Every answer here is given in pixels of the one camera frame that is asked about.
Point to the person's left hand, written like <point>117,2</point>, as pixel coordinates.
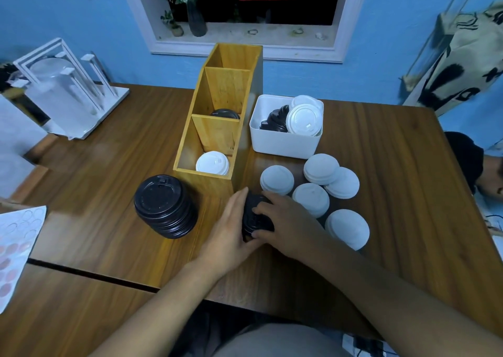
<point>224,238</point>

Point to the person's right hand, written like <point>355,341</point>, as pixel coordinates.
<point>294,227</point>

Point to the person's right thumb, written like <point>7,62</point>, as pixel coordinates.
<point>262,233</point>

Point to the person's left thumb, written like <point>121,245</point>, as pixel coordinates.
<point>254,246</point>

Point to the small stack of black lids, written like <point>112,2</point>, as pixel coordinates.
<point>251,221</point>

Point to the person's left forearm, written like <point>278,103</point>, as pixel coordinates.
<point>157,309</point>

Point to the person's right forearm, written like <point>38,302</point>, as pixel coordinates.
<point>393,301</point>

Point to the white cup lid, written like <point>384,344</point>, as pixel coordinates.
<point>276,179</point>
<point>303,120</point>
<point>311,199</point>
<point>305,100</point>
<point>212,163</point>
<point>347,229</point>
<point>347,184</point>
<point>320,168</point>

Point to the white plastic bin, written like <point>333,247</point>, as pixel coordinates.
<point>283,142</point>

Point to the person's grey clothing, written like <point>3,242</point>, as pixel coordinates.
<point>279,341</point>

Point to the tall stack of black lids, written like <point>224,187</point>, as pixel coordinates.
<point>165,205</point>

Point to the pile of black lids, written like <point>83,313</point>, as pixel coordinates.
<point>275,120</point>

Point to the black cup lid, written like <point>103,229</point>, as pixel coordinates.
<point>225,113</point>

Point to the wooden three-compartment organizer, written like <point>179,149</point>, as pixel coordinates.
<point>220,93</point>

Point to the white power strip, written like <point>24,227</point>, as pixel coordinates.
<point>367,347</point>

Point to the white cup dispenser rack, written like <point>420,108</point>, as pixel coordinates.
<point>106,93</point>

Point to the small potted plant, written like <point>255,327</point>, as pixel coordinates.
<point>175,28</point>

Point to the dark glass vase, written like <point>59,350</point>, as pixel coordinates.
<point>196,20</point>

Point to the round sticker sheet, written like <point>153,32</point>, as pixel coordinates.
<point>17,250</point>

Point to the stack of clear plastic cups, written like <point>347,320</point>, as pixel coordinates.
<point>63,93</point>

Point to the beige printed tote bag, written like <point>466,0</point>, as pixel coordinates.
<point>459,65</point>

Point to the white window frame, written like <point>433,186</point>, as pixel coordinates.
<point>243,50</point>

